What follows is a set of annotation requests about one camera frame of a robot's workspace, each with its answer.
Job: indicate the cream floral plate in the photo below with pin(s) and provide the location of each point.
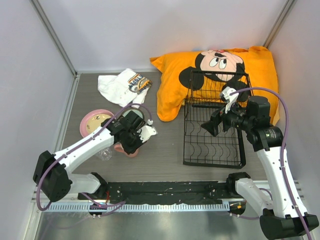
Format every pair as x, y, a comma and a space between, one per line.
95, 121

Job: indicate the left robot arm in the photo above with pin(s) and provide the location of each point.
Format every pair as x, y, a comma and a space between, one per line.
54, 171

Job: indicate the light green bowl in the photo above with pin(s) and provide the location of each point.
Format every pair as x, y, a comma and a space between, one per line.
127, 113

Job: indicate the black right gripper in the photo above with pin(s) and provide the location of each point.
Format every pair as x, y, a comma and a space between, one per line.
212, 125

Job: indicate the aluminium frame rail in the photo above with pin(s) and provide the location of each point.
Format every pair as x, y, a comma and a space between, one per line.
56, 41

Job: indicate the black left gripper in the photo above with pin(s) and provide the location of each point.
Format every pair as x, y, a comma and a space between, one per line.
130, 149

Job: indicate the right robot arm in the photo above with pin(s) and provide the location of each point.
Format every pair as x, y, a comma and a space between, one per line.
283, 214

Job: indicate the orange Mickey Mouse pillow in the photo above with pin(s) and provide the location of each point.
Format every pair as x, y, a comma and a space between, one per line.
256, 61

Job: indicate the black wire dish rack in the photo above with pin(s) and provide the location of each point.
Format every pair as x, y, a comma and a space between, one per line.
200, 147

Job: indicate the clear glass cup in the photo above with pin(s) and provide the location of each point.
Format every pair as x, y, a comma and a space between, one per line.
104, 154

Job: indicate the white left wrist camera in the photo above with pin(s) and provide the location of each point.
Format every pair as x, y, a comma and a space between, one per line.
147, 131

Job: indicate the white printed t-shirt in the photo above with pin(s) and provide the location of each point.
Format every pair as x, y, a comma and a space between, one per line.
125, 88

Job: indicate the pink plate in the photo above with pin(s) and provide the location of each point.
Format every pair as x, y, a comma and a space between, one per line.
82, 127

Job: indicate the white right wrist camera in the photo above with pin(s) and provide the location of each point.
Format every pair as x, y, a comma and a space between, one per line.
229, 96

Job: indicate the pink mug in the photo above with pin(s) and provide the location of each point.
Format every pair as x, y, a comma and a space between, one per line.
127, 151

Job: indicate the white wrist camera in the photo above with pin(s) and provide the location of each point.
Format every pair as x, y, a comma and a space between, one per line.
229, 96
147, 131

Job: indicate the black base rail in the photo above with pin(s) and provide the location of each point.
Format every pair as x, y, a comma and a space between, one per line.
169, 192

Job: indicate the brown floral bowl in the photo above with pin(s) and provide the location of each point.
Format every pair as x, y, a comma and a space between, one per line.
137, 118

